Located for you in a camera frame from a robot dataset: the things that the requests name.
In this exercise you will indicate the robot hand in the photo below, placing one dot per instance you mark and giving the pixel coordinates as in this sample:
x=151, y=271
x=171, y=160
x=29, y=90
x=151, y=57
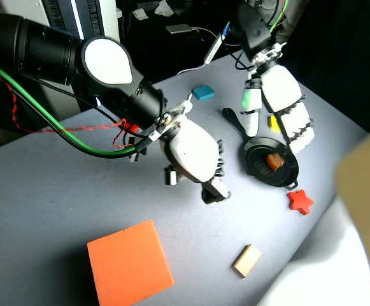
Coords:
x=191, y=150
x=280, y=86

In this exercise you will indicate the small brown block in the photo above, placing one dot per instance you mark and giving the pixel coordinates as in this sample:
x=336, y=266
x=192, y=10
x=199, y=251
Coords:
x=274, y=162

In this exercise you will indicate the yellow block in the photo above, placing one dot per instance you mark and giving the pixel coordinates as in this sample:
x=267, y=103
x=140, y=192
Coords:
x=274, y=124

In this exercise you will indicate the blue rectangular block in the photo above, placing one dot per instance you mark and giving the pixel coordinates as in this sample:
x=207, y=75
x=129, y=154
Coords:
x=203, y=92

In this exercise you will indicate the white flat adapter stick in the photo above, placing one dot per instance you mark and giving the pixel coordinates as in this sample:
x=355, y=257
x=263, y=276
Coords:
x=215, y=48

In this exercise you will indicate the grey power bank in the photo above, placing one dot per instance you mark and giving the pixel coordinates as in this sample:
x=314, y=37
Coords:
x=178, y=28

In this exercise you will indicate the red star block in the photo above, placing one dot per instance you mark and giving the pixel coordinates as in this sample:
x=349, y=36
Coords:
x=300, y=201

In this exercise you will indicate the tan wooden rectangular block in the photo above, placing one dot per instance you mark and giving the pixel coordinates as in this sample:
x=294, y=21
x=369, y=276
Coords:
x=246, y=260

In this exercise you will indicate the orange square block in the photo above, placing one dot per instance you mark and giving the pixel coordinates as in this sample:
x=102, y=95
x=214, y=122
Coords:
x=129, y=264

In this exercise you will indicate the tan cardboard sheet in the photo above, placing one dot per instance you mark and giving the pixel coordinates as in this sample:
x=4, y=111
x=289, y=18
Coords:
x=369, y=191

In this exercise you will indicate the grey table cloth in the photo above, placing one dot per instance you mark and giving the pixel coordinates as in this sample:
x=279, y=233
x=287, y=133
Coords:
x=60, y=197

